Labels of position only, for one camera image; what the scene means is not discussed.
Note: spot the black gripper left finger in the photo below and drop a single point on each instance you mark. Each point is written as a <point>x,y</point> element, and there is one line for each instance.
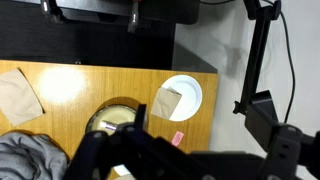
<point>140,150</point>

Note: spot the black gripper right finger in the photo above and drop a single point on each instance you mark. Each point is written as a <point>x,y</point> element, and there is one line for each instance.
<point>276,140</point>

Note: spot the black bowl cream inside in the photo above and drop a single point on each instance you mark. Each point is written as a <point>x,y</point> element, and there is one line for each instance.
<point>115,116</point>

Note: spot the small white plate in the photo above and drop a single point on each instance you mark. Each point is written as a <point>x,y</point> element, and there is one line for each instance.
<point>122,170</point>

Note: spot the brown paper napkin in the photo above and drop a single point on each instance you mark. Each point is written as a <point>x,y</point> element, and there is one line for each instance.
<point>165,103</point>
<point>18,98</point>
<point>126,177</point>

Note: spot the large white plate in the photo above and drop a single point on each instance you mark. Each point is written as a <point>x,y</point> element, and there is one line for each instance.
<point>190,96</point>

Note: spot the grey fabric hoodie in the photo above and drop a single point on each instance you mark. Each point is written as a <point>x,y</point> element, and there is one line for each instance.
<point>28,156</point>

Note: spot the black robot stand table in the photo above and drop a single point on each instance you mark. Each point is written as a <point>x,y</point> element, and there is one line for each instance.
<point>93,43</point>

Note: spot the black articulated camera mount arm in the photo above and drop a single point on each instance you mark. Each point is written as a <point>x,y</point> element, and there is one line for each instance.
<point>255,60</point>

